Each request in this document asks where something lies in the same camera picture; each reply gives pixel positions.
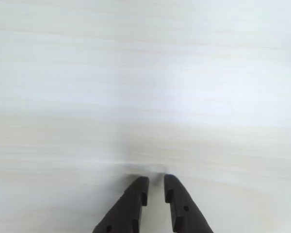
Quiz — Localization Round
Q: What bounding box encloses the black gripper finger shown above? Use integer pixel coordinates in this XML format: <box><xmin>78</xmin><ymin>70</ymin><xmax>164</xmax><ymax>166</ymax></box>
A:
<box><xmin>91</xmin><ymin>176</ymin><xmax>150</xmax><ymax>233</ymax></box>
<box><xmin>163</xmin><ymin>174</ymin><xmax>214</xmax><ymax>233</ymax></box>

